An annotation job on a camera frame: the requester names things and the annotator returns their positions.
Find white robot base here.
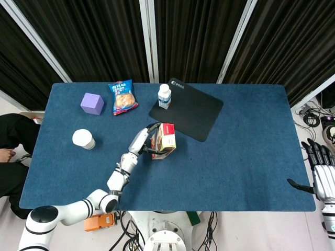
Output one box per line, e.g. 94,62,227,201
129,210,201,251

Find black mouse pad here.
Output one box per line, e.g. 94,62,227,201
148,77,224,143

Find black pleated curtain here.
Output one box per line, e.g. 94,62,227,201
0,5,65,111
14,0,151,83
154,0,248,84
224,0,335,107

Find black cable bundle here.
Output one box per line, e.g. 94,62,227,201
108,211,147,251
295,100,335,129
197,211,218,251

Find green block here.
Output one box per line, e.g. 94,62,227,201
186,211,201,226

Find blue snack bag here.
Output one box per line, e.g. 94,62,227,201
108,79,139,116

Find black white sneaker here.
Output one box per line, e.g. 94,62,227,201
321,124,335,145

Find person in black clothes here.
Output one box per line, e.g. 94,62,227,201
0,113,40,220

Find orange device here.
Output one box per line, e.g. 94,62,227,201
84,212,117,232

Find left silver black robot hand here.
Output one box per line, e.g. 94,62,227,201
127,122,169,161

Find white paper cup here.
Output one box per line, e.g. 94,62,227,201
72,129,96,150

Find blue table cloth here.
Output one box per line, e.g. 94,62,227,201
19,83,316,212

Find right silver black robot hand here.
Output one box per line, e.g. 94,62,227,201
287,138,335,203

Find white chair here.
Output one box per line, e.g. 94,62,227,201
18,110,45,126

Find red white biscuit box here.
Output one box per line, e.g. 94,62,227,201
150,123,177,161

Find purple foam cube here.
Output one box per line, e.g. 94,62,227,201
80,92,105,116

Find white milk bottle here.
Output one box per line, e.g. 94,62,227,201
158,84,172,109

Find white frame post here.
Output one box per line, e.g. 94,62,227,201
290,74,335,111
0,0,73,83
139,0,160,83
216,0,259,84

